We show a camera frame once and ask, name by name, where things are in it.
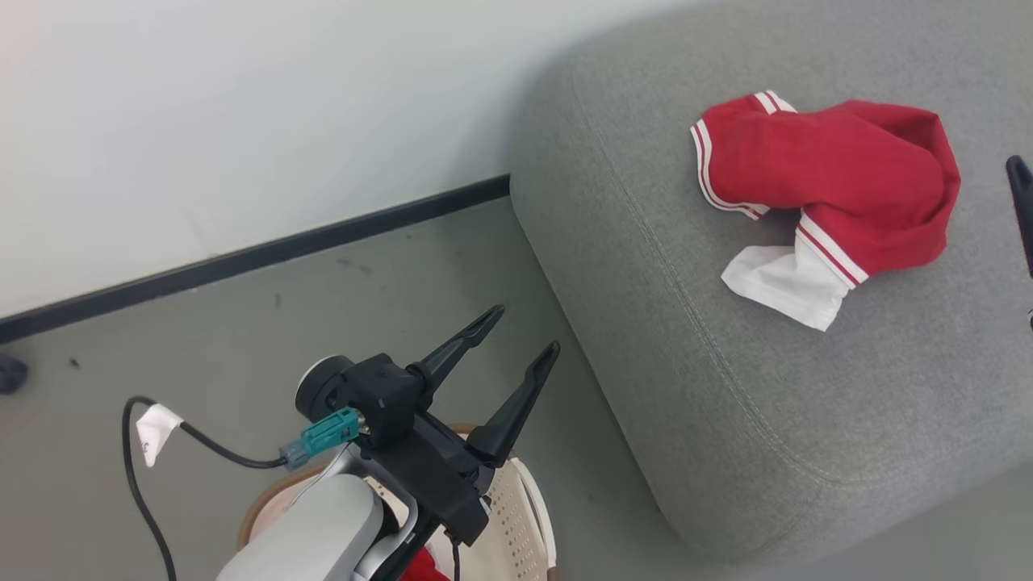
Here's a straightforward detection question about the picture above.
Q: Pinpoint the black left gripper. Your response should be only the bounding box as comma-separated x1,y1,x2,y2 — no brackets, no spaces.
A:
373,306,561,546

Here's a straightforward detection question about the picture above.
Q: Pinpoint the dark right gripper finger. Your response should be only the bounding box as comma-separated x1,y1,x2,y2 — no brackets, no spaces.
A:
1006,155,1033,279

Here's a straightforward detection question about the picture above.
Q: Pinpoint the red and white garment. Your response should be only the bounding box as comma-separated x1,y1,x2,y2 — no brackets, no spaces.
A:
690,90,963,332

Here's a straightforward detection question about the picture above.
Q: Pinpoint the red cloth piece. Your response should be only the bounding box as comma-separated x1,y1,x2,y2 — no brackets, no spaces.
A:
401,545,450,581

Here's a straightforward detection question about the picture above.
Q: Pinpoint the grey upholstered couch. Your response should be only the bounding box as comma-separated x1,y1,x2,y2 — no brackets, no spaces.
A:
508,0,1033,566

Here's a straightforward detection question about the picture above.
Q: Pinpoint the beige perforated laundry basket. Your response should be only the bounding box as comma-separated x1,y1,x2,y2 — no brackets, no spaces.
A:
236,424,559,581

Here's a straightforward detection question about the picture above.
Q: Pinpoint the black round cylinder housing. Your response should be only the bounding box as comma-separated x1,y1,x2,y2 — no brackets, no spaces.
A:
295,355,356,422

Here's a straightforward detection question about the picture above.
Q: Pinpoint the dark baseboard strip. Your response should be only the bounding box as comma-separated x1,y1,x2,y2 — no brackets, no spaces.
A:
0,173,512,345

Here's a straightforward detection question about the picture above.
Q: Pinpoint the teal cable connector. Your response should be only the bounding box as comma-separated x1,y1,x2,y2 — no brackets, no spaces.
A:
278,408,362,471

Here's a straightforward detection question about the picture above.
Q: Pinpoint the white cable tag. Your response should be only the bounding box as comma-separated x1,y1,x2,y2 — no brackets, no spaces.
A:
136,403,184,469

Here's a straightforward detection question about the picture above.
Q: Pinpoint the black camera cable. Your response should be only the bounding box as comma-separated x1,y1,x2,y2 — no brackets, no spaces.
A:
121,395,290,581

